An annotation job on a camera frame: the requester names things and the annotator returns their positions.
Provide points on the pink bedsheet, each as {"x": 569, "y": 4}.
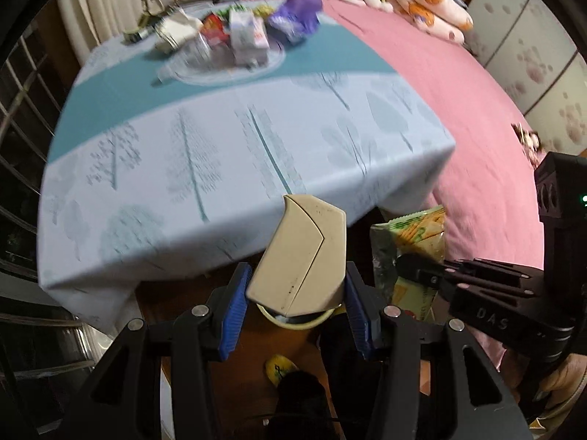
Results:
{"x": 458, "y": 114}

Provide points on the floral rolled quilt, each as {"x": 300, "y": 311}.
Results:
{"x": 431, "y": 7}

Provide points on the white milk carton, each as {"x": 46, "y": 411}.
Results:
{"x": 247, "y": 36}

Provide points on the yellow slipper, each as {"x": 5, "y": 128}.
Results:
{"x": 279, "y": 369}

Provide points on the cream curtain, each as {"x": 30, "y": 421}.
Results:
{"x": 103, "y": 0}

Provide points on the red cardboard packet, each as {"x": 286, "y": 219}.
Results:
{"x": 213, "y": 25}

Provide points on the blue tree print tablecloth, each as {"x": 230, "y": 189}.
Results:
{"x": 229, "y": 146}

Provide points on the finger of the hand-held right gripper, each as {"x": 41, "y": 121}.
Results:
{"x": 422, "y": 270}
{"x": 495, "y": 271}

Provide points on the yellow rimmed trash bin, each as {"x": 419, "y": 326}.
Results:
{"x": 293, "y": 324}

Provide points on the metal window grille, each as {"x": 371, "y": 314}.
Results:
{"x": 23, "y": 123}

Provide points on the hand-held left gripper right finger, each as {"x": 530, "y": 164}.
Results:
{"x": 360, "y": 318}

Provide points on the beige carton box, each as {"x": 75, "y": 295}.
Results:
{"x": 298, "y": 256}

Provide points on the yellow green snack wrapper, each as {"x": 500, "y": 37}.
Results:
{"x": 262, "y": 9}

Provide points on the person's leg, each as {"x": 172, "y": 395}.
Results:
{"x": 300, "y": 403}

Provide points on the person's right hand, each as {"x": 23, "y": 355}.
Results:
{"x": 564, "y": 382}

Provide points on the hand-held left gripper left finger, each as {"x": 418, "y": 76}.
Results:
{"x": 233, "y": 314}

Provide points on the purple plastic bag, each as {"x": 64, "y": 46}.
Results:
{"x": 296, "y": 18}

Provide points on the small brown plush toy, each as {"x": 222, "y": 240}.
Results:
{"x": 527, "y": 140}

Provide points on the white paper bag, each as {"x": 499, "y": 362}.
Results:
{"x": 176, "y": 30}

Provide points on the green snack packet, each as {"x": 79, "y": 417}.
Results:
{"x": 412, "y": 238}

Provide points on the wardrobe with flower print doors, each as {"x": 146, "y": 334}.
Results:
{"x": 536, "y": 50}

